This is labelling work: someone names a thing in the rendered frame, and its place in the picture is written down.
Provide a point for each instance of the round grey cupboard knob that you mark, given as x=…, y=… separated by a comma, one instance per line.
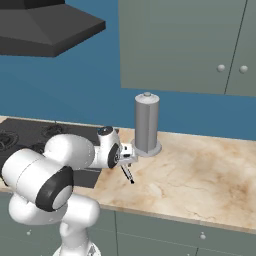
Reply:
x=243, y=69
x=221, y=68

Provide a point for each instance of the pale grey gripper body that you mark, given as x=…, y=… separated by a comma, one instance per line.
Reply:
x=129, y=160

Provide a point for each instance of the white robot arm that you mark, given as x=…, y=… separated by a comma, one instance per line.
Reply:
x=70, y=150

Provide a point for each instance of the grey-green drawer front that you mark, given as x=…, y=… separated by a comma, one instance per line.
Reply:
x=160, y=226

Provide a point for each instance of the grey cylinder paper towel holder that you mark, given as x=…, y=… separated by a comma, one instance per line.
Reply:
x=146, y=123

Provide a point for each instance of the narrow grey-green cupboard door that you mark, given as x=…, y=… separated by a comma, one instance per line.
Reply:
x=245, y=40

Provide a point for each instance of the wide grey-green cupboard door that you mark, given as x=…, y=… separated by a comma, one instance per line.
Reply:
x=176, y=43

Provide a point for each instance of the grey-green base cupboard door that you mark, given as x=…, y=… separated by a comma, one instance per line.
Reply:
x=150, y=246
x=226, y=252

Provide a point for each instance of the grey-green base cupboard front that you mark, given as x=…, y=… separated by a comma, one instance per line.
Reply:
x=20, y=240

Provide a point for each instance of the black range hood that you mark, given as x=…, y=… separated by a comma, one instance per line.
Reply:
x=43, y=30

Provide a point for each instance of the black hob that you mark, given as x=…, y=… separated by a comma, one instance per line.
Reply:
x=26, y=131

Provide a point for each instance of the small round drawer knob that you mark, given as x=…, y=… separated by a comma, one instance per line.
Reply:
x=28, y=232
x=202, y=236

